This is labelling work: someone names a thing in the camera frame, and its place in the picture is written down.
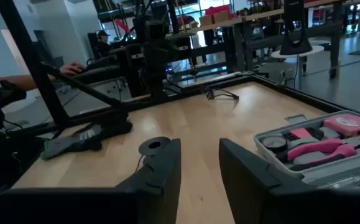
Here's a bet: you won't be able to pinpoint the pink tape measure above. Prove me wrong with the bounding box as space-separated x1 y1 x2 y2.
323 113 360 139

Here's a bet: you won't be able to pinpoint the person's hand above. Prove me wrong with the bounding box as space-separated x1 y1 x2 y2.
59 61 86 76

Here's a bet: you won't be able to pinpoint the cardboard box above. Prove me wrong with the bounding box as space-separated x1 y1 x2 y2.
199 14 214 27
213 10 230 24

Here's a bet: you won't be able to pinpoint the white floor lamp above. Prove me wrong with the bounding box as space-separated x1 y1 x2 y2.
270 45 325 91

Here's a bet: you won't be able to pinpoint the small round grey tool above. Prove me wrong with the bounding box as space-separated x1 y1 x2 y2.
261 135 288 153

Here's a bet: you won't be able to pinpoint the person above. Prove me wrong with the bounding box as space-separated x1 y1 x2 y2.
94 30 113 58

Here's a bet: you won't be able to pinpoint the black device with label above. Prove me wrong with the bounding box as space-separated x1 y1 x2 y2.
0 80 27 108

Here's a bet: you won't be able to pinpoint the wooden top workbench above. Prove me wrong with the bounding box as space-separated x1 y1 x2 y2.
195 0 360 78

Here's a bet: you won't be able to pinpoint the black grey work glove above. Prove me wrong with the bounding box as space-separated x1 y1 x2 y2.
41 119 134 161

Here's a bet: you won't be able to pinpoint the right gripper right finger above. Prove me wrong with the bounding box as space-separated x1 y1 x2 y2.
218 138 360 224

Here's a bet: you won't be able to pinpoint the black headset stand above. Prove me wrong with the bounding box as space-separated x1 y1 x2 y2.
279 0 313 56

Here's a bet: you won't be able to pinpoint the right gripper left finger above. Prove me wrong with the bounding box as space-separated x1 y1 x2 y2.
0 138 182 224

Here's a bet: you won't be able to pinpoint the black frame eyeglasses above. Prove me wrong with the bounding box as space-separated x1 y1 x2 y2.
205 86 241 101

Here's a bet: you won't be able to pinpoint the small pink handled tool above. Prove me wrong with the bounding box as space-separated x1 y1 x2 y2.
284 127 323 141

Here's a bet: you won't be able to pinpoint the pink handled pliers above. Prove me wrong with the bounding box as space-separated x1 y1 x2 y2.
287 134 360 172

